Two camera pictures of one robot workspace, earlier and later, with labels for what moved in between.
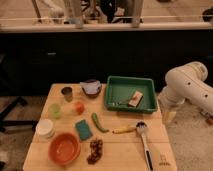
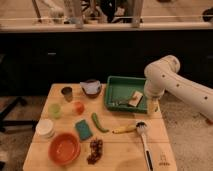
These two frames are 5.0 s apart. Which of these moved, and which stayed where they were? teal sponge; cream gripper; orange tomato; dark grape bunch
Moved: cream gripper
Stayed: orange tomato; teal sponge; dark grape bunch
